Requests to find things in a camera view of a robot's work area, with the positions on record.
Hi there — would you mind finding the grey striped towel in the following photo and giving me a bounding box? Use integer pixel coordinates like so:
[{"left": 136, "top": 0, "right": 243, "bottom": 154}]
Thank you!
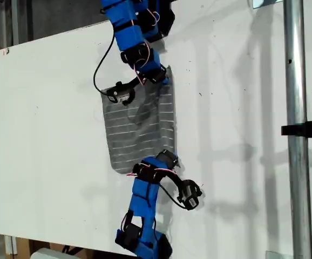
[{"left": 99, "top": 64, "right": 179, "bottom": 175}]

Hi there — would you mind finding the brown cardboard box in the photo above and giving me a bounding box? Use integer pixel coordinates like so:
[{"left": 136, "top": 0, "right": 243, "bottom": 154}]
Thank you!
[{"left": 15, "top": 236, "right": 65, "bottom": 256}]

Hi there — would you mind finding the black camera stalk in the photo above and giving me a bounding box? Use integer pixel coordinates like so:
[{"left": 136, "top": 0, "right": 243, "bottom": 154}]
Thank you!
[
  {"left": 123, "top": 77, "right": 143, "bottom": 90},
  {"left": 163, "top": 169, "right": 185, "bottom": 189}
]

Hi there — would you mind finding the black camera box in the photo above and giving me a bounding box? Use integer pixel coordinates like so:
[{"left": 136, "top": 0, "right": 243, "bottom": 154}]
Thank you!
[
  {"left": 106, "top": 80, "right": 136, "bottom": 106},
  {"left": 177, "top": 179, "right": 203, "bottom": 211}
]

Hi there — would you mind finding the black camera cable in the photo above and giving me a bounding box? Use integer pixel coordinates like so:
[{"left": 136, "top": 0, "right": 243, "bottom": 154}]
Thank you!
[
  {"left": 157, "top": 183, "right": 189, "bottom": 210},
  {"left": 92, "top": 26, "right": 116, "bottom": 95}
]

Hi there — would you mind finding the steel post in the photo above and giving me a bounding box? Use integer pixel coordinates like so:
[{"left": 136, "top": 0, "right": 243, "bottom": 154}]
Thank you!
[{"left": 282, "top": 0, "right": 312, "bottom": 259}]

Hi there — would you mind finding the white metal table bracket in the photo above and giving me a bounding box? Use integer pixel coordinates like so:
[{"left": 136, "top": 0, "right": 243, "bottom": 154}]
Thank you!
[{"left": 4, "top": 235, "right": 18, "bottom": 256}]

